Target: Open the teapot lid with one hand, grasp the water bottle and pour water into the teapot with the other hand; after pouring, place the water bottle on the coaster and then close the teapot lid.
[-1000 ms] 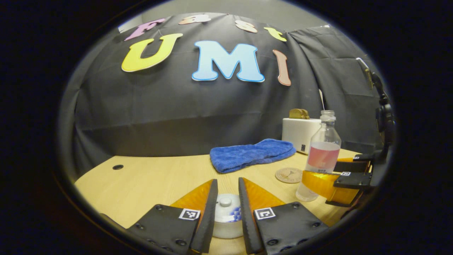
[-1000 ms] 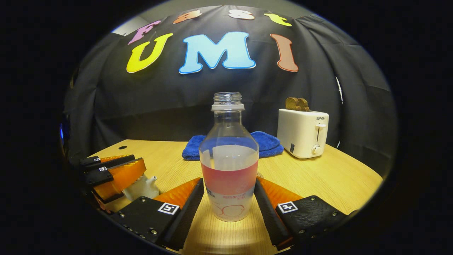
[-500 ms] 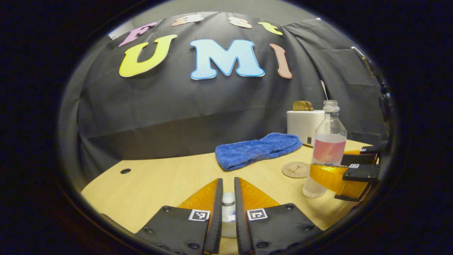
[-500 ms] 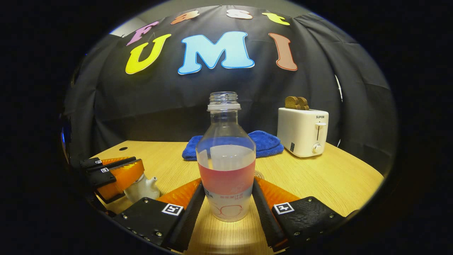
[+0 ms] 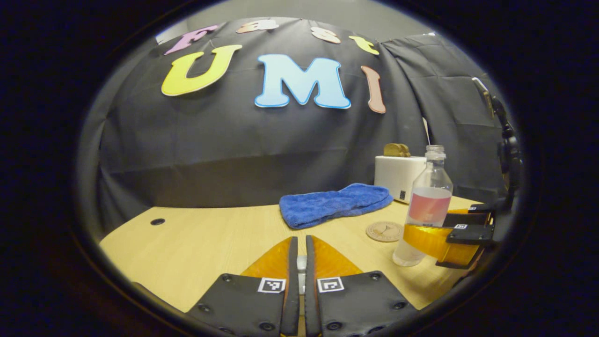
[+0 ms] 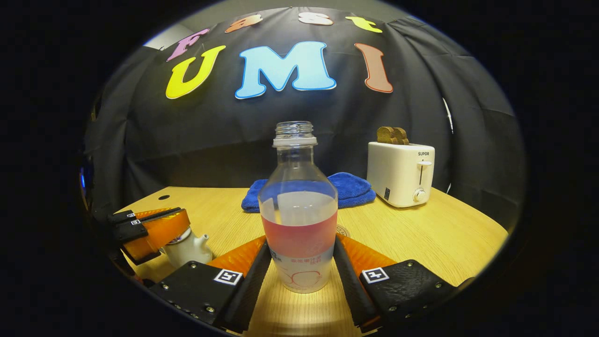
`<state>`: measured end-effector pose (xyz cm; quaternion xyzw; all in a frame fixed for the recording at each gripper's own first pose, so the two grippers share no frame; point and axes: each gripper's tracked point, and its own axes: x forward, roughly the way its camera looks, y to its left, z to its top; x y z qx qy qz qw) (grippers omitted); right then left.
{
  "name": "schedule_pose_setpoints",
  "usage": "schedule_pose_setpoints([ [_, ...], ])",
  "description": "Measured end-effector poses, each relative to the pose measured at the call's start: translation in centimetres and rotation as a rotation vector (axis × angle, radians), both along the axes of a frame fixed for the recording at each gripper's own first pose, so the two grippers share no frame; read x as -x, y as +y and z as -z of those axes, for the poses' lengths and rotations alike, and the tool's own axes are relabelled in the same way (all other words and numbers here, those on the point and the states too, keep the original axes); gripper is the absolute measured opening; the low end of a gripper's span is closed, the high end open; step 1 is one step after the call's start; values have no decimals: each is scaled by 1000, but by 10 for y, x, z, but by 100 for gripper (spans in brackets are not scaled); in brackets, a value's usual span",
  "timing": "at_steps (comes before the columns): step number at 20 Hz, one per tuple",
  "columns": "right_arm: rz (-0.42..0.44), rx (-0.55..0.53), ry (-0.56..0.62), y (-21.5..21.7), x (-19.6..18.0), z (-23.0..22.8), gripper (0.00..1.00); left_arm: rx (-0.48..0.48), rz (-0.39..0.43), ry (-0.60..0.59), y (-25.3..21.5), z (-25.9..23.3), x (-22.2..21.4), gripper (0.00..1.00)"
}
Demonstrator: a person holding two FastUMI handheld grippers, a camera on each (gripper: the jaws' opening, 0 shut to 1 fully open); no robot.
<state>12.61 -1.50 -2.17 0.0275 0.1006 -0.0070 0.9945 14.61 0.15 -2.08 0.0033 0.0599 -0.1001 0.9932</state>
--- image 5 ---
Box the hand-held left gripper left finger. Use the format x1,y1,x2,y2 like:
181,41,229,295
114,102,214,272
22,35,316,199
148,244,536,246
185,236,300,337

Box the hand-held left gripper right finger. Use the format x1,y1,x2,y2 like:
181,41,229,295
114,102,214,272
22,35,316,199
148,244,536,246
304,235,419,337

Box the white blue-patterned teacup lid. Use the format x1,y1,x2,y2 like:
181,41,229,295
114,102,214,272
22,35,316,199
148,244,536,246
297,255,308,295

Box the clear pink-label water bottle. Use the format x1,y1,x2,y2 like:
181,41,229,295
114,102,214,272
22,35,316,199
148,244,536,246
392,145,453,267

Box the round wooden coaster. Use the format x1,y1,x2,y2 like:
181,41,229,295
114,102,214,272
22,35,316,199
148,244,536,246
366,221,404,242

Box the white toaster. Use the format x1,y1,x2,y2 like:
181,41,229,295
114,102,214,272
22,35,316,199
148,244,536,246
374,155,427,204

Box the blue folded towel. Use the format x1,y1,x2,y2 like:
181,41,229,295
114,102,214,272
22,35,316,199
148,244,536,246
279,183,394,230

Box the brown bread slices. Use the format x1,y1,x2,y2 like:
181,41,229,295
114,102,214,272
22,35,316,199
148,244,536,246
384,143,411,158

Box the black backdrop cloth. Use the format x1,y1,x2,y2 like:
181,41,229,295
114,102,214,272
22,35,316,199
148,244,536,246
77,18,515,234

